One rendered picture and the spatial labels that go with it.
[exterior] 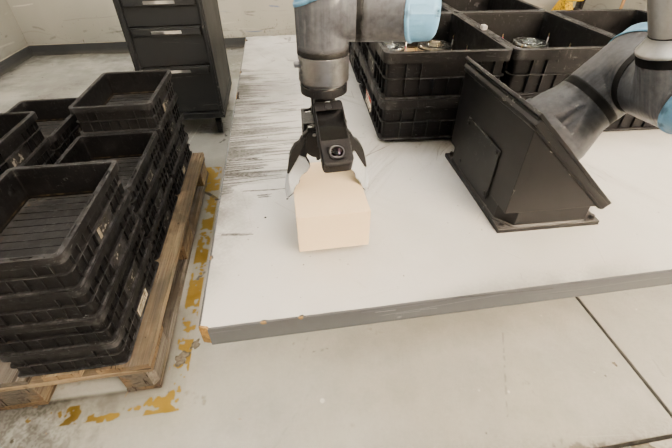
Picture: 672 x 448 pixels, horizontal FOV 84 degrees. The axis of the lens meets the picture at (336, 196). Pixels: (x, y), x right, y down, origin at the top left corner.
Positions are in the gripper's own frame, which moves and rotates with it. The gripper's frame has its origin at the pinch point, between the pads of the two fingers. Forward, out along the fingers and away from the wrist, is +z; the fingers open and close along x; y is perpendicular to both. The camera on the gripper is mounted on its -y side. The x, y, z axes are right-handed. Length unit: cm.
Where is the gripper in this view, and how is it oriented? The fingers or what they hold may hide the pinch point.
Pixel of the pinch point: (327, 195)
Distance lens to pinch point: 67.2
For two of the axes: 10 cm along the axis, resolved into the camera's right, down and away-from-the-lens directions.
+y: -1.5, -5.9, 7.9
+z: 0.0, 8.0, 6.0
